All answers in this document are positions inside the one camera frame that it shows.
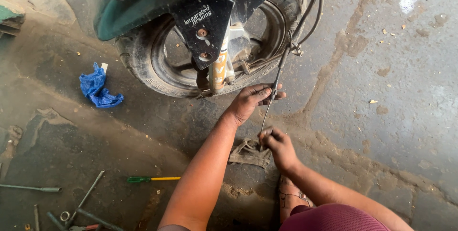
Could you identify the teal scooter front fender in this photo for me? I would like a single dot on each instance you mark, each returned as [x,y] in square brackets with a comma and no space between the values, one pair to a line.
[118,20]

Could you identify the thick dark metal rod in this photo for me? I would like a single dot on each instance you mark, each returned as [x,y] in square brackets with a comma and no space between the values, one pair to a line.
[98,220]

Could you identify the green yellow screwdriver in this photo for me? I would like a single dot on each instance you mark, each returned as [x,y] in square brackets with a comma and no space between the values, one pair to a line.
[154,179]

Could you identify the black scooter front wheel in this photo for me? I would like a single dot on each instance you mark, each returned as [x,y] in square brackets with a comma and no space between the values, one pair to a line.
[150,70]

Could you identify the grey long socket wrench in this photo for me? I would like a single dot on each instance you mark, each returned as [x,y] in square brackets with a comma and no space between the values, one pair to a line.
[32,188]

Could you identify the short grey metal rod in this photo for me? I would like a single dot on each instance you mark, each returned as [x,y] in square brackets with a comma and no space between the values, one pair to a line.
[56,221]

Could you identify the blue crumpled plastic bag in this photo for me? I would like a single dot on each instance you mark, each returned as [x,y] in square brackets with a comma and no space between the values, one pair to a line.
[97,89]

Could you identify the person's left hand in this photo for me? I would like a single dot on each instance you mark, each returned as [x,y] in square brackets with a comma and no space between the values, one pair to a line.
[247,103]

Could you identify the person's foot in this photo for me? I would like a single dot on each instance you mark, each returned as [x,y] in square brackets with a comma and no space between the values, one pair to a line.
[289,197]

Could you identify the person's right fingers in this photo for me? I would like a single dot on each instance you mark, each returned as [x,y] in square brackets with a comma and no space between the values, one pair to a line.
[269,136]

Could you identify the maroon shorts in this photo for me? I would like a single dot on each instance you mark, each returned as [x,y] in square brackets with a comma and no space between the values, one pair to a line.
[332,220]

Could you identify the green wooden block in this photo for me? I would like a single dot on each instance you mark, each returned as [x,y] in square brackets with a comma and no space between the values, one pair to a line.
[10,18]

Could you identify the dirty grey rag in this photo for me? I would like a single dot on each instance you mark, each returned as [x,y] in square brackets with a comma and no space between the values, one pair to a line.
[248,154]

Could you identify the person's right hand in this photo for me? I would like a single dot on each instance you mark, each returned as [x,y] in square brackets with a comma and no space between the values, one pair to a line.
[282,150]

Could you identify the thin grey metal rod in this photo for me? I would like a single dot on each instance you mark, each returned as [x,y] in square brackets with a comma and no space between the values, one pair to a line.
[36,218]

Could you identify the small white paper scrap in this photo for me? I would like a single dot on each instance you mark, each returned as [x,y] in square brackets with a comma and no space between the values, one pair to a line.
[104,67]

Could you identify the gold scooter fork leg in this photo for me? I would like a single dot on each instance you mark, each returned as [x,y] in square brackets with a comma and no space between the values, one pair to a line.
[219,70]

